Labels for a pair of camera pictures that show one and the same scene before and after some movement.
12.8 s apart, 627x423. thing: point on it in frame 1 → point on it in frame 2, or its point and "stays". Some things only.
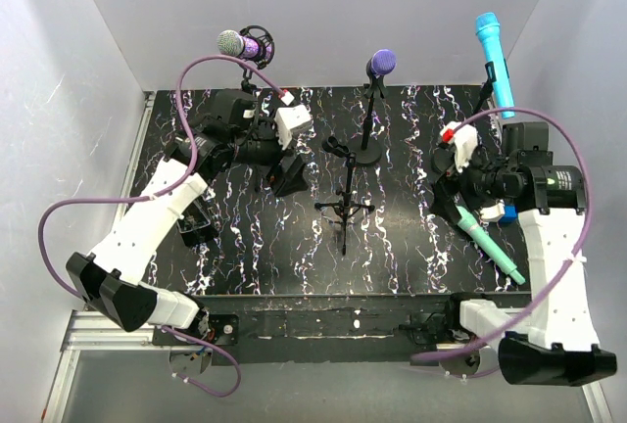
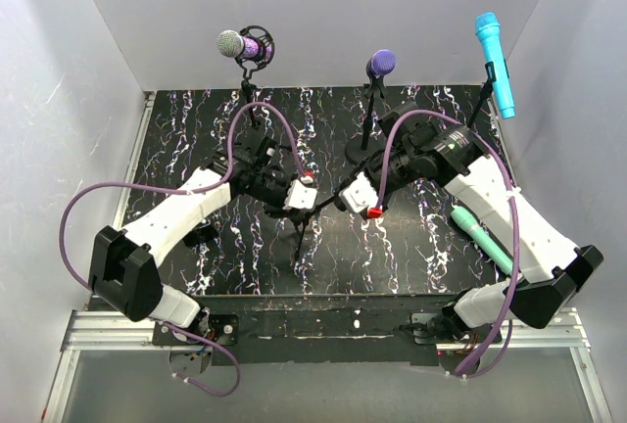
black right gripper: (444, 188) → (366, 164)
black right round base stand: (489, 81) stays
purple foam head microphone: (383, 62) stays
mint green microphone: (468, 224) stays
